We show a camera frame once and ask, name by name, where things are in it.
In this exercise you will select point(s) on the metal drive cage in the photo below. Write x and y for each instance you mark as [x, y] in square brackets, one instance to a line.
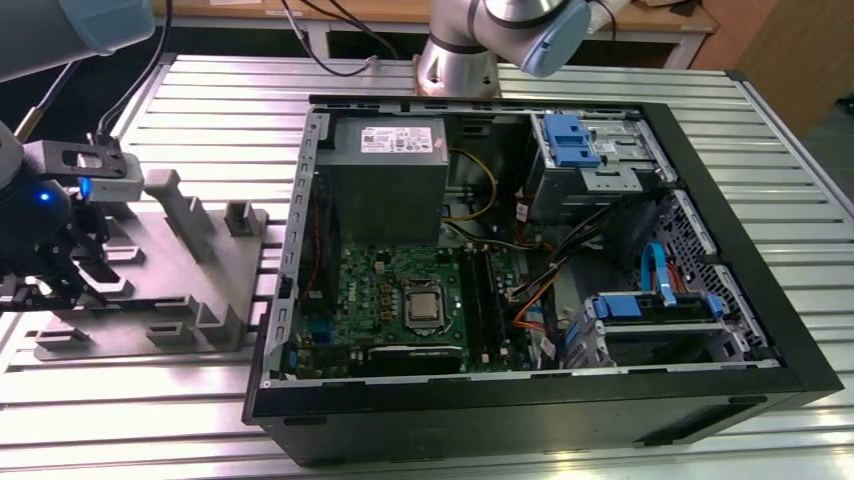
[614, 185]

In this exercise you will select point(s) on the wooden desk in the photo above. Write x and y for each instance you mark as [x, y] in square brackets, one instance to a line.
[667, 20]

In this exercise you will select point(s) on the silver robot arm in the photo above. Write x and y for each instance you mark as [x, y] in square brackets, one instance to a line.
[460, 65]

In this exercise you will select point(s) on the black case fan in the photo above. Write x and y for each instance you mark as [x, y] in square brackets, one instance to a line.
[328, 270]

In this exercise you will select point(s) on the grey parts rack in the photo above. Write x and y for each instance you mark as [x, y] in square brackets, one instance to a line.
[173, 270]

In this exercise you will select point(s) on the grey power supply unit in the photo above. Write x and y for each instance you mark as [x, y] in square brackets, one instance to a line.
[387, 200]

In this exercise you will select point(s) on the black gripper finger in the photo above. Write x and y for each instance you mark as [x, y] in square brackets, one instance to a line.
[89, 250]
[40, 295]

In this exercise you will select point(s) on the green motherboard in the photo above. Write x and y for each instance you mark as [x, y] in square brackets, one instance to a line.
[363, 310]

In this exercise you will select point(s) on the hard disk in blue carrier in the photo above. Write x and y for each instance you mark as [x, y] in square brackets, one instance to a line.
[616, 306]

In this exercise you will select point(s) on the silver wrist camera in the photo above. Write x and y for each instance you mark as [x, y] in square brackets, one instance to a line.
[113, 185]

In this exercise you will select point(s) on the brown wooden cabinet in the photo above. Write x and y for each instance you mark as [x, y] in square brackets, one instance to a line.
[787, 50]

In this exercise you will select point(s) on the blue plastic drive bracket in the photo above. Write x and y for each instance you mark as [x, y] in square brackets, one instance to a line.
[567, 145]

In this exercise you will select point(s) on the black RAM slot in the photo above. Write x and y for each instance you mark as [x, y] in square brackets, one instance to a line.
[479, 320]
[487, 320]

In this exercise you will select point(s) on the blue expansion slot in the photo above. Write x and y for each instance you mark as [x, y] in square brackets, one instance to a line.
[322, 332]

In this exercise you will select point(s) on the black RAM stick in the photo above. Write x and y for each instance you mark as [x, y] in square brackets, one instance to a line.
[147, 301]

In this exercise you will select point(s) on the metal disk bay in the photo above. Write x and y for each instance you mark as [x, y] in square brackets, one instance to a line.
[660, 327]

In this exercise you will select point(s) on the black PC case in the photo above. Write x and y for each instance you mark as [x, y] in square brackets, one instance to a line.
[467, 425]

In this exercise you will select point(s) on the black graphics card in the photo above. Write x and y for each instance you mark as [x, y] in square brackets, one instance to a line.
[414, 357]

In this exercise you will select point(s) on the silver CPU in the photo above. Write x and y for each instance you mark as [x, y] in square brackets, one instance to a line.
[424, 306]

